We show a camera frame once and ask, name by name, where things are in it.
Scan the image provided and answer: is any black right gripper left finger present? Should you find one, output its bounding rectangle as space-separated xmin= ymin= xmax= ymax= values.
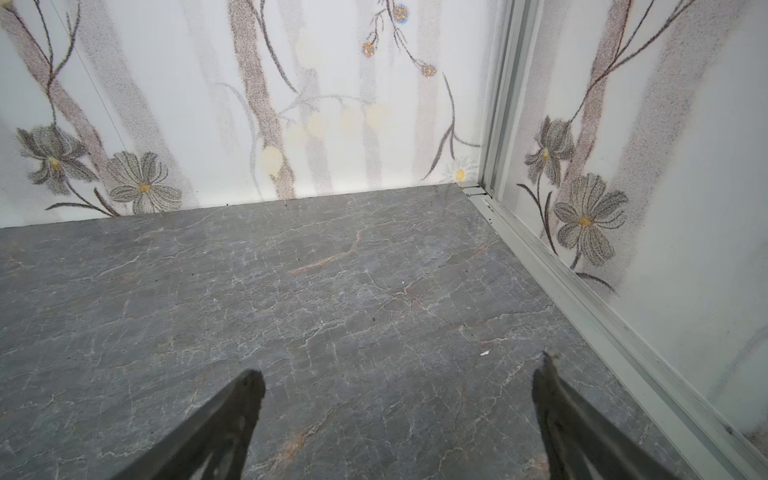
xmin=114 ymin=369 xmax=266 ymax=479

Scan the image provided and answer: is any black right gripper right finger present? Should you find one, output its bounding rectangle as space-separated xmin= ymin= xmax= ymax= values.
xmin=532 ymin=352 xmax=675 ymax=479

